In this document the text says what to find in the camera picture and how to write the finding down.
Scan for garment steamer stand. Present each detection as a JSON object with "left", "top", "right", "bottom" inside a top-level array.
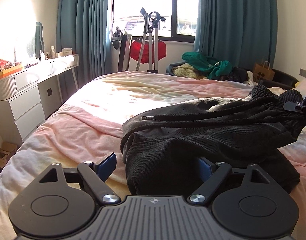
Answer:
[{"left": 135, "top": 7, "right": 167, "bottom": 74}]

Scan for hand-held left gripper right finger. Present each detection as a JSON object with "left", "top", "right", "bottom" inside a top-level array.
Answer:
[{"left": 188, "top": 156, "right": 278, "bottom": 204}]

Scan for black armchair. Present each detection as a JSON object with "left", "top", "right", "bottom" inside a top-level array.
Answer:
[{"left": 258, "top": 69, "right": 299, "bottom": 89}]

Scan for black hanging bag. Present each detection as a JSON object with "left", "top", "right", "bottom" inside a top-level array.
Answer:
[{"left": 112, "top": 26, "right": 124, "bottom": 51}]

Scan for teal curtain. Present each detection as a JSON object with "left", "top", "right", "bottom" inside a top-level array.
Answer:
[
  {"left": 194, "top": 0, "right": 278, "bottom": 69},
  {"left": 55, "top": 0, "right": 112, "bottom": 77}
]

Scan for brown paper bag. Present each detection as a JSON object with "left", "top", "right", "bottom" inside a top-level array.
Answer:
[{"left": 253, "top": 61, "right": 275, "bottom": 82}]

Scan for white vanity desk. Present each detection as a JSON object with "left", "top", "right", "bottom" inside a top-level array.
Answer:
[{"left": 0, "top": 53, "right": 80, "bottom": 102}]

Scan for cream knitted garment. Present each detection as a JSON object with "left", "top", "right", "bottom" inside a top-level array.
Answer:
[{"left": 173, "top": 63, "right": 201, "bottom": 79}]

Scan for white drawer chest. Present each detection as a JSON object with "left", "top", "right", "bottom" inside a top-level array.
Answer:
[{"left": 0, "top": 84, "right": 46, "bottom": 143}]

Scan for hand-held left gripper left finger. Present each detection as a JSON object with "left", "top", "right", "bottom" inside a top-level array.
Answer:
[{"left": 31, "top": 152, "right": 121, "bottom": 205}]

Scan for orange box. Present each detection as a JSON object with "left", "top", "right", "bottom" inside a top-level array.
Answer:
[{"left": 0, "top": 64, "right": 24, "bottom": 81}]

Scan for white leaning board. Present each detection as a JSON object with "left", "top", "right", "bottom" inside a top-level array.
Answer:
[{"left": 117, "top": 32, "right": 133, "bottom": 73}]

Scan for black pants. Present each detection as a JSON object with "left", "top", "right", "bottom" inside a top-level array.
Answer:
[{"left": 121, "top": 84, "right": 306, "bottom": 198}]

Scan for red cloth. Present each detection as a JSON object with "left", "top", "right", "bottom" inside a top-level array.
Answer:
[{"left": 130, "top": 37, "right": 167, "bottom": 63}]

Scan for black framed window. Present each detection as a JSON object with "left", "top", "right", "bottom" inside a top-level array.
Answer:
[{"left": 110, "top": 0, "right": 201, "bottom": 44}]

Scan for wavy frame mirror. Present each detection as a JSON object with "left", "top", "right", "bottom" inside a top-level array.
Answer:
[{"left": 34, "top": 22, "right": 45, "bottom": 59}]

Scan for green garment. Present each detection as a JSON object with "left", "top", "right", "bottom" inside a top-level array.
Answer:
[{"left": 181, "top": 52, "right": 233, "bottom": 79}]

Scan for cardboard box on floor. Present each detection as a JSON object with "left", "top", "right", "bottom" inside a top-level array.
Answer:
[{"left": 0, "top": 142, "right": 18, "bottom": 168}]

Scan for bed with pastel sheet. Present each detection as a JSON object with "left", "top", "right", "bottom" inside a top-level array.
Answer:
[{"left": 0, "top": 70, "right": 306, "bottom": 240}]

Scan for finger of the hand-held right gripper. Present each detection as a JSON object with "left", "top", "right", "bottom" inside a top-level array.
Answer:
[{"left": 284, "top": 102, "right": 305, "bottom": 112}]

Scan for black fuzzy garment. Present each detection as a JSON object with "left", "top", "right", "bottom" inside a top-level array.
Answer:
[{"left": 219, "top": 66, "right": 248, "bottom": 83}]

